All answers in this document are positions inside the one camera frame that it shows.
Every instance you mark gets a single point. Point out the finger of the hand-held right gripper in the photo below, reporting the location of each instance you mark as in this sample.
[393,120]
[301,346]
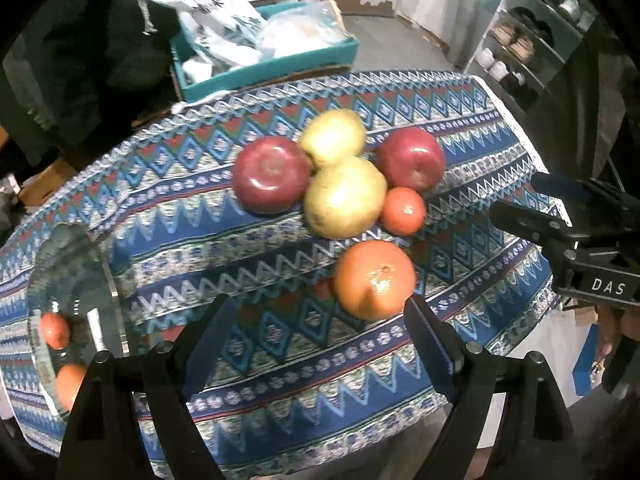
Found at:
[530,222]
[565,186]

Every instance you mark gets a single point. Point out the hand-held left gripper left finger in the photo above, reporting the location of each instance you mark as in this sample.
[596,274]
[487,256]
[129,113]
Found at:
[214,332]

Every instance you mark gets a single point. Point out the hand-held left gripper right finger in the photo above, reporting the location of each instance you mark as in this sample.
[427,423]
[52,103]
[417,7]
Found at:
[429,347]

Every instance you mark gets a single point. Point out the orange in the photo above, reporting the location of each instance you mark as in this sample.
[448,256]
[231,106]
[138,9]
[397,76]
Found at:
[375,280]

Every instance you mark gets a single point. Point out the clear glass plate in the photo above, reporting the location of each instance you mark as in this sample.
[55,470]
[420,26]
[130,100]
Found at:
[75,280]

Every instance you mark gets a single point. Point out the person's right hand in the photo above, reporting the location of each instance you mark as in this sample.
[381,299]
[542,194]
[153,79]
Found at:
[609,332]

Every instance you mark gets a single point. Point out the blue patterned tablecloth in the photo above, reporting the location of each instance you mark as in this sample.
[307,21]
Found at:
[280,360]

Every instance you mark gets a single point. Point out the red tomato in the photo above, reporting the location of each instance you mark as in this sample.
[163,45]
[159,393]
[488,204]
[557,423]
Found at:
[404,210]

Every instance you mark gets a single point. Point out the red apple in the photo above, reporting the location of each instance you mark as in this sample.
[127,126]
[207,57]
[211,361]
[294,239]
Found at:
[272,175]
[411,157]

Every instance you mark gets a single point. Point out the shoe shelf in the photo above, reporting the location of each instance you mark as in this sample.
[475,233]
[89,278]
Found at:
[530,40]

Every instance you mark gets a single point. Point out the small orange tangerine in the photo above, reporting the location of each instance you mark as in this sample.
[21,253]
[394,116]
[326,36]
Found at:
[71,386]
[54,331]

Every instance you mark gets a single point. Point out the teal plastic crate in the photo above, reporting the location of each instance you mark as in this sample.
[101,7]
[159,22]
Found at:
[280,67]

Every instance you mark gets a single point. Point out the clear plastic bag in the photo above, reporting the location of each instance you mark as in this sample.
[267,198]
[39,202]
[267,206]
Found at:
[305,27]

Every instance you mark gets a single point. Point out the dark hanging clothing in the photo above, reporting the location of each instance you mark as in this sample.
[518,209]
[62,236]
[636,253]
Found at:
[85,60]

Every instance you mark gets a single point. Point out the white printed bag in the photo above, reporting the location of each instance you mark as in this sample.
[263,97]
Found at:
[215,15]

